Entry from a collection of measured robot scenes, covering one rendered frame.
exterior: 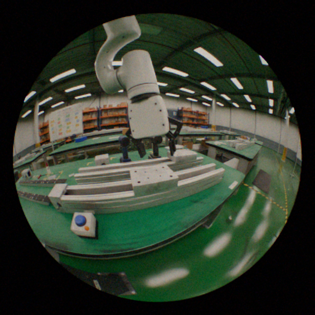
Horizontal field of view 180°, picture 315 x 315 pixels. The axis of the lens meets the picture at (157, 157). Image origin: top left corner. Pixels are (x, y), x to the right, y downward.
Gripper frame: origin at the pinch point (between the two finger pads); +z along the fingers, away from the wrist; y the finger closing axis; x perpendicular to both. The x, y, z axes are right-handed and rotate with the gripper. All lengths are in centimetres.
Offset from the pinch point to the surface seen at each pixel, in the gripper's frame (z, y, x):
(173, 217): 22.9, 3.4, -6.3
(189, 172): 17.5, 8.3, 15.6
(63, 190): 4.3, -36.4, -21.2
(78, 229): 10.5, -18.3, -27.7
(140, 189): 10.3, -6.3, -5.2
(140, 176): 8.5, -8.2, 0.0
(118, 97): -337, -627, 849
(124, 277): 90, -34, -55
